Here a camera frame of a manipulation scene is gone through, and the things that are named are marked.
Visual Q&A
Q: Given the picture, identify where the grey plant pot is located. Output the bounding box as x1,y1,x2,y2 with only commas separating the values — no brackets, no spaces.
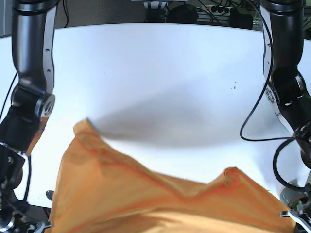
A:
279,186,308,208

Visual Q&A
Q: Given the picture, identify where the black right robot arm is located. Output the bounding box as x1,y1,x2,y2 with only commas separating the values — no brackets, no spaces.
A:
0,0,59,233

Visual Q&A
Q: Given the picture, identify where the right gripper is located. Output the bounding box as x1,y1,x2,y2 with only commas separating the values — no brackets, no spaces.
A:
0,146,52,233

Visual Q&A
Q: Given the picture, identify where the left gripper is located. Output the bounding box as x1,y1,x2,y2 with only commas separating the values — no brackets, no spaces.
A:
280,199,311,233

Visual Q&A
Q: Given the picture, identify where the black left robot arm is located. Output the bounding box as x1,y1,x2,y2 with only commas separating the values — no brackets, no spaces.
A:
254,0,311,233

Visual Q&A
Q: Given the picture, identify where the orange T-shirt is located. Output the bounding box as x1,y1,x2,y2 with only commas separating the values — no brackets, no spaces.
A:
48,119,295,233

